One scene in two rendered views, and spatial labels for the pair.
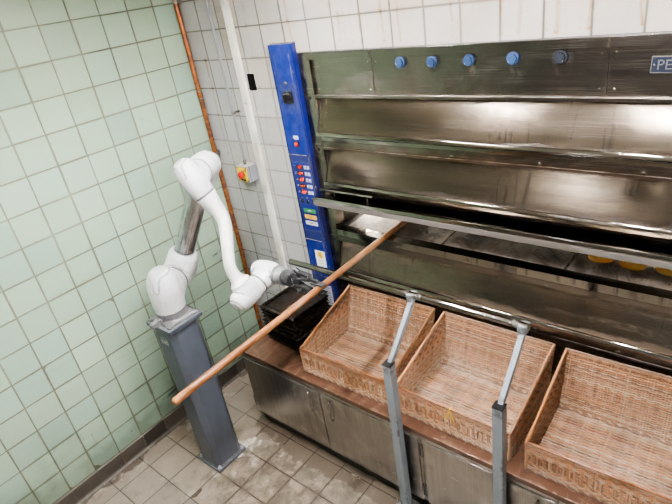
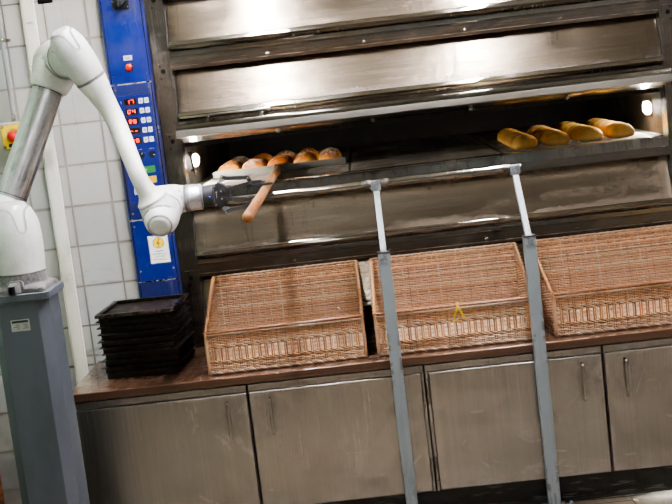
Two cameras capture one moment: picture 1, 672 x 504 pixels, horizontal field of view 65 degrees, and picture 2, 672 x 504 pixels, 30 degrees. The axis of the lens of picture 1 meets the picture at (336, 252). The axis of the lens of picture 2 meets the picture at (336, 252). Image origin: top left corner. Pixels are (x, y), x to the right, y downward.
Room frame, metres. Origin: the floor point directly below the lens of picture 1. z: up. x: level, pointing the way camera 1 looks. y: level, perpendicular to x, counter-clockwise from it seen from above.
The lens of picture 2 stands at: (-1.26, 2.68, 1.55)
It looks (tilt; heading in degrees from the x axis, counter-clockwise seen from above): 8 degrees down; 319
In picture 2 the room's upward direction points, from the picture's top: 7 degrees counter-clockwise
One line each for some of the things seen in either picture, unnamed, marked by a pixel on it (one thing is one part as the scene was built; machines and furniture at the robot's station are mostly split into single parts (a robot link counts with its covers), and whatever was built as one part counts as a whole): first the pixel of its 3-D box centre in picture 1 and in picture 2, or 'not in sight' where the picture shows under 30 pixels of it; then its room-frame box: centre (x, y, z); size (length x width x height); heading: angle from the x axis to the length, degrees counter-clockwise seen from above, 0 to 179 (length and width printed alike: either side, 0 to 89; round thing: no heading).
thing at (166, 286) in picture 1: (165, 287); (14, 236); (2.30, 0.87, 1.17); 0.18 x 0.16 x 0.22; 169
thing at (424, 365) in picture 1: (473, 378); (449, 296); (1.80, -0.52, 0.72); 0.56 x 0.49 x 0.28; 46
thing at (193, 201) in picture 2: (282, 276); (194, 197); (2.16, 0.27, 1.20); 0.09 x 0.06 x 0.09; 137
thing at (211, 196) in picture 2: (293, 279); (216, 195); (2.11, 0.22, 1.20); 0.09 x 0.07 x 0.08; 47
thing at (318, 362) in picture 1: (367, 339); (286, 314); (2.20, -0.09, 0.72); 0.56 x 0.49 x 0.28; 48
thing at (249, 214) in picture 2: (327, 281); (265, 188); (2.04, 0.06, 1.20); 1.71 x 0.03 x 0.03; 138
